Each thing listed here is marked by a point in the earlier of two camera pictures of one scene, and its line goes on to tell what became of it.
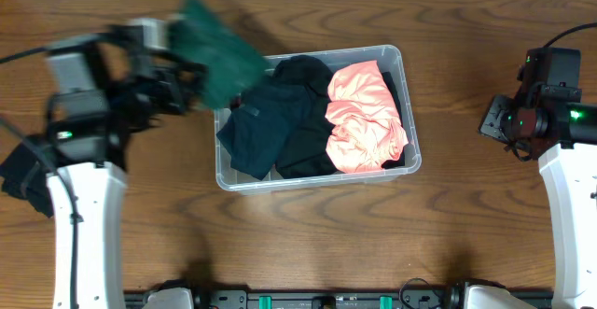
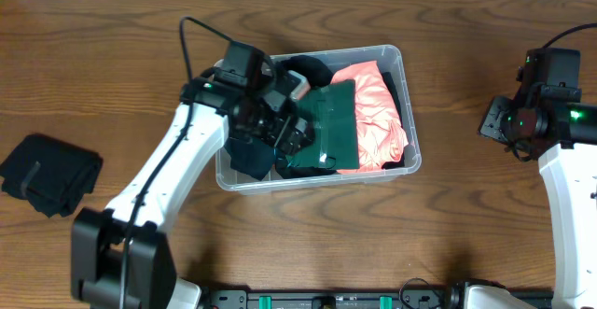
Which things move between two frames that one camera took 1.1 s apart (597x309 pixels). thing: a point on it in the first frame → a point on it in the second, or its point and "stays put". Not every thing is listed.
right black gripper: (494, 122) stays put
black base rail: (454, 299) stays put
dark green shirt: (232, 67) → (333, 111)
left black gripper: (173, 85) → (284, 132)
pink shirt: (367, 131) stays put
